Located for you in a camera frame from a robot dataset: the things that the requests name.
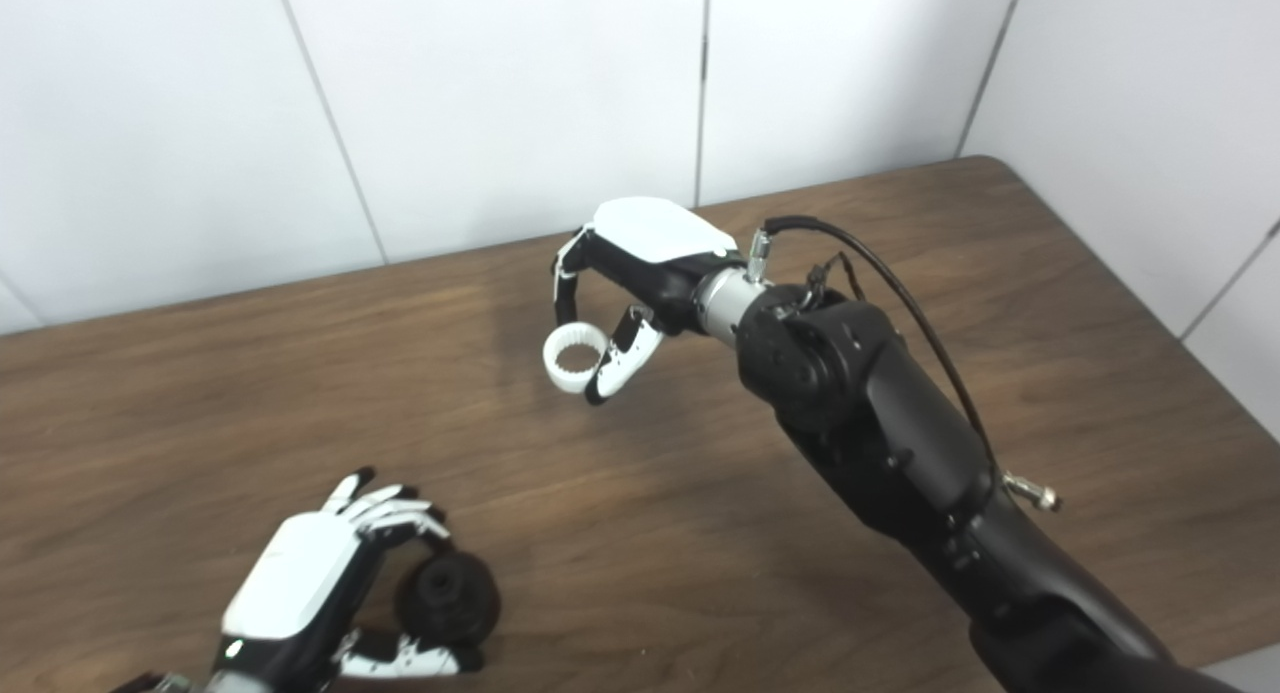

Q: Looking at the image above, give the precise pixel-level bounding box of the round black part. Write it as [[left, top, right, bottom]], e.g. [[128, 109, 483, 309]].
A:
[[395, 549, 502, 647]]

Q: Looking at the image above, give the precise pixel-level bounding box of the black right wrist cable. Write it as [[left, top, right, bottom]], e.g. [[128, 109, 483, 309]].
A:
[[747, 215, 1064, 515]]

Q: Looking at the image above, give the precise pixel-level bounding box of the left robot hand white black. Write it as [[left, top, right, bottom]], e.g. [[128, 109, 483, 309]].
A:
[[207, 466, 485, 693]]

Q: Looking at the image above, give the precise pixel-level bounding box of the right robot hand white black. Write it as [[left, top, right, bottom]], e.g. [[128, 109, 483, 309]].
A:
[[551, 196, 747, 407]]

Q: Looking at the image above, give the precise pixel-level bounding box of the white ring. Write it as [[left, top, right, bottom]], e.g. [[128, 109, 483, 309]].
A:
[[542, 325, 612, 395]]

